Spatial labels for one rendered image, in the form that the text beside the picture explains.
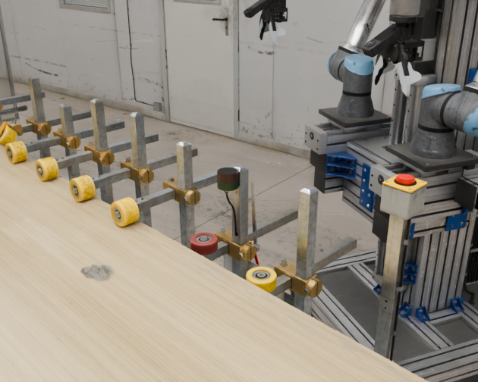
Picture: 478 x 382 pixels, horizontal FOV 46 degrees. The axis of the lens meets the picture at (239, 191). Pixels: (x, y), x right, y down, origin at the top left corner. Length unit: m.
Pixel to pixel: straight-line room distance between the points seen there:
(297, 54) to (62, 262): 3.37
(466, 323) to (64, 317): 1.76
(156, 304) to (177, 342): 0.15
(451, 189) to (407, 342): 0.71
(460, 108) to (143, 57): 4.42
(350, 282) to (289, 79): 2.38
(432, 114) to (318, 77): 2.71
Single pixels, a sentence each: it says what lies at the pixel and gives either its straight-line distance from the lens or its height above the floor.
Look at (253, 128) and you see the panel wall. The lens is 5.07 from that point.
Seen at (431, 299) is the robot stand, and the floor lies 0.30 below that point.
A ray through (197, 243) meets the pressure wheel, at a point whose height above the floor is 0.91.
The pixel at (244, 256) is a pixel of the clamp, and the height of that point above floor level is 0.85.
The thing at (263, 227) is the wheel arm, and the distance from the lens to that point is 1.80.
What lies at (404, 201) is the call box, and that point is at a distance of 1.24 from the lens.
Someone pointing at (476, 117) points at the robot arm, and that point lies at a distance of 1.81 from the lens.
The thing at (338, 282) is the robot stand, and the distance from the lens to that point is 2.74.
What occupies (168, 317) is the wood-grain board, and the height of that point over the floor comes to 0.90.
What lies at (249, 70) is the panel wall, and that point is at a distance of 4.96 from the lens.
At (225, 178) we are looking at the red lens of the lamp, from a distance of 1.54.
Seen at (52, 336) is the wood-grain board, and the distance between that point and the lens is 1.35.
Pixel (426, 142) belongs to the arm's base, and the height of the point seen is 1.09.
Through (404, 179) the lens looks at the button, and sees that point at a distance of 1.25.
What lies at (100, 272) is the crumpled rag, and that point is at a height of 0.92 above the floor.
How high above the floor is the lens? 1.70
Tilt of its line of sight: 24 degrees down
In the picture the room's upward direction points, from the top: straight up
